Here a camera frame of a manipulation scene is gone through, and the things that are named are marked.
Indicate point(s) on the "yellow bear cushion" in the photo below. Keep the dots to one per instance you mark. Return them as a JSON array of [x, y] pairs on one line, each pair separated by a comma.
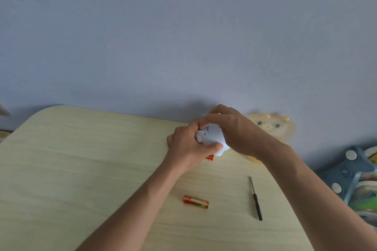
[[272, 125]]

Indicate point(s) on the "white plastic toy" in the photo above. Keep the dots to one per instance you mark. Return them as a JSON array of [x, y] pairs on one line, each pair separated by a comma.
[[213, 134]]

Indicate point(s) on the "small black screwdriver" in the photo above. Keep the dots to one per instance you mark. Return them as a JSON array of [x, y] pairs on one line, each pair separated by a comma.
[[256, 199]]

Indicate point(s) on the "person's left thumb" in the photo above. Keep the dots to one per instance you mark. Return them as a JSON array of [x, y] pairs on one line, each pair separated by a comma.
[[210, 148]]

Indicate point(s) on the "person's right forearm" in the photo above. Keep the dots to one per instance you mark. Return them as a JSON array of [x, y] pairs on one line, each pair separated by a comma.
[[318, 200]]

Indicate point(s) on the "person's left forearm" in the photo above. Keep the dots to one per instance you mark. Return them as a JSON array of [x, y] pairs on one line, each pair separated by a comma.
[[132, 209]]

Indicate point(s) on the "blue toy rack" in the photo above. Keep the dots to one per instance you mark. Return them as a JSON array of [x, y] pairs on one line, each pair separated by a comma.
[[344, 171]]

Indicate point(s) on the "person's left hand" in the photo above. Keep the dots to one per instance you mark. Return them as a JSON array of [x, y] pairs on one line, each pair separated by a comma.
[[181, 149]]

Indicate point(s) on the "orange battery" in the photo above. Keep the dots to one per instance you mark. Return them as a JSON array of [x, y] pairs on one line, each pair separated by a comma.
[[210, 158], [196, 202]]

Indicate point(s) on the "person's right hand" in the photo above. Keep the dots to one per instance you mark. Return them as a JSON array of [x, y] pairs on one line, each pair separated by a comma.
[[241, 133]]

